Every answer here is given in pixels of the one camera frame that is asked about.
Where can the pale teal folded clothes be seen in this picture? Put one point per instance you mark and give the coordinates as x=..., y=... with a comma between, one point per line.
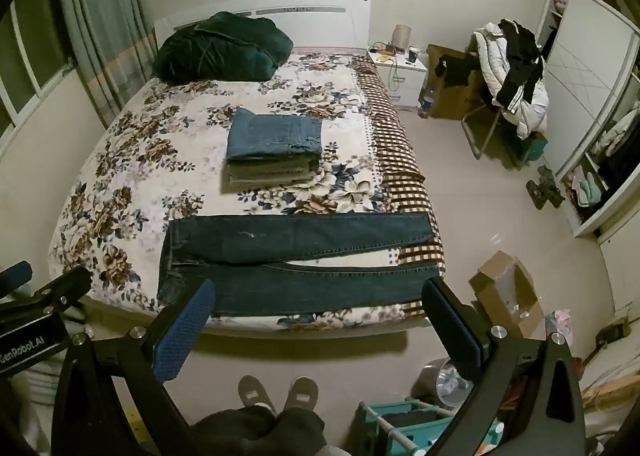
x=590, y=188

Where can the grey green curtain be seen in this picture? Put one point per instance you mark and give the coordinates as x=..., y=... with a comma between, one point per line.
x=100, y=10

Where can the dark blue jeans pants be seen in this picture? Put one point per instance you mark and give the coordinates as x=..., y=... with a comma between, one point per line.
x=300, y=236

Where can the white bed headboard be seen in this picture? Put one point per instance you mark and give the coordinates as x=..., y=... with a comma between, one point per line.
x=310, y=28

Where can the grey slipper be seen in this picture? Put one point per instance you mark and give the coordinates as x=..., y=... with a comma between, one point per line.
x=301, y=392
x=255, y=393

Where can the black white-striped garment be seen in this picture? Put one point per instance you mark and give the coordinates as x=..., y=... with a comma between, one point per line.
x=520, y=65

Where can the brown checked bedsheet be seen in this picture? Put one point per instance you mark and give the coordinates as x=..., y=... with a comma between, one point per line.
x=395, y=145

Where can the pink folded cloth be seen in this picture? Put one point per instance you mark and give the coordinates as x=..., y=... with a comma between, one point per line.
x=560, y=1

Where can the folded olive green pants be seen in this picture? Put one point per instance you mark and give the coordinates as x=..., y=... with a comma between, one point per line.
x=272, y=164

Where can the chair with draped clothes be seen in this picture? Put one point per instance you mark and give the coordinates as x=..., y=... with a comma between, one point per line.
x=487, y=60

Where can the pink patterned bag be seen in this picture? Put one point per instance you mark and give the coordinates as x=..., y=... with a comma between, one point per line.
x=560, y=323

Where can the open brown cardboard box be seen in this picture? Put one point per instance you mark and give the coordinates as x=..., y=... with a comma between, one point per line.
x=520, y=296

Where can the dark green quilt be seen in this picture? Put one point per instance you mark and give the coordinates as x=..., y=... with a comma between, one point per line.
x=220, y=48

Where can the tall brown cardboard box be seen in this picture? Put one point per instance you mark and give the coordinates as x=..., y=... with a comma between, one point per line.
x=450, y=103

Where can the floral-sheet bed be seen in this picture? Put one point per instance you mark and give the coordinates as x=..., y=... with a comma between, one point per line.
x=150, y=160

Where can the teal plastic rack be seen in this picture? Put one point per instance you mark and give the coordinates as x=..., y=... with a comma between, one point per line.
x=380, y=423

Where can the white nightstand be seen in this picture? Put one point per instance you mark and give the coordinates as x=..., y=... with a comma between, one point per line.
x=405, y=80

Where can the metal folding chair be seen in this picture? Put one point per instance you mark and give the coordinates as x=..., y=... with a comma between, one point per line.
x=495, y=123

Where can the person's legs in dark trousers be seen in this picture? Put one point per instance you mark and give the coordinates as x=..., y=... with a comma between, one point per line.
x=260, y=433

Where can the folded khaki pants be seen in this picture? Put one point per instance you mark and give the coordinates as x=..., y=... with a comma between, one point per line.
x=270, y=181

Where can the dark lumpy object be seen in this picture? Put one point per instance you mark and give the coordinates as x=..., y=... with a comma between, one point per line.
x=545, y=188

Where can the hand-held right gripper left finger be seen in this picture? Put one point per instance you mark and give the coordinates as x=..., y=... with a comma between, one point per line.
x=184, y=331

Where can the silver metal bin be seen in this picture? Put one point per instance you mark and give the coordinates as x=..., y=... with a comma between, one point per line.
x=435, y=381

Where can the teal storage box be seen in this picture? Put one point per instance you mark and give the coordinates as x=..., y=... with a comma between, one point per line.
x=535, y=148

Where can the plastic water bottle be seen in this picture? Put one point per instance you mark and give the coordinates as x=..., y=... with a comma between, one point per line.
x=426, y=103

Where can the white wardrobe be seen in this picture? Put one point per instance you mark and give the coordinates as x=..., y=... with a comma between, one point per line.
x=575, y=60

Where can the black cloth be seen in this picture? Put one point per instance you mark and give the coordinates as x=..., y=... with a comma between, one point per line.
x=457, y=70

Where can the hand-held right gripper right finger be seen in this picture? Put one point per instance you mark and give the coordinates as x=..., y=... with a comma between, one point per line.
x=452, y=331

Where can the dark blue cup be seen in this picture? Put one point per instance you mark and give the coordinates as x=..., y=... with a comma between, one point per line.
x=414, y=55

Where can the yellow paper packet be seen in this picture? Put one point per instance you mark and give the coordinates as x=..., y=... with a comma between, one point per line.
x=384, y=57

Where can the flat cardboard pieces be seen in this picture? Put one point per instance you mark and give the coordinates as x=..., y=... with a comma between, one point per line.
x=615, y=388

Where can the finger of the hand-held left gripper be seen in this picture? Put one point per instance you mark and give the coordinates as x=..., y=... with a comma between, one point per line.
x=14, y=278
x=67, y=283

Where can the white framed window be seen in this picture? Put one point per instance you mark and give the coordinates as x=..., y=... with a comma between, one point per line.
x=30, y=60

